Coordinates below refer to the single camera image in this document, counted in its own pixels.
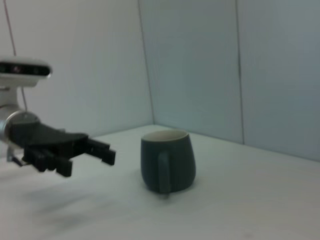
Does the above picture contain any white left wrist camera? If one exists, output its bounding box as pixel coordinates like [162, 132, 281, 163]
[0, 56, 53, 88]

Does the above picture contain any grey ceramic cup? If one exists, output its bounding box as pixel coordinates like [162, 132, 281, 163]
[140, 129, 197, 195]

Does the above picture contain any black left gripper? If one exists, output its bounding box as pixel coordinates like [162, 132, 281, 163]
[9, 120, 117, 178]

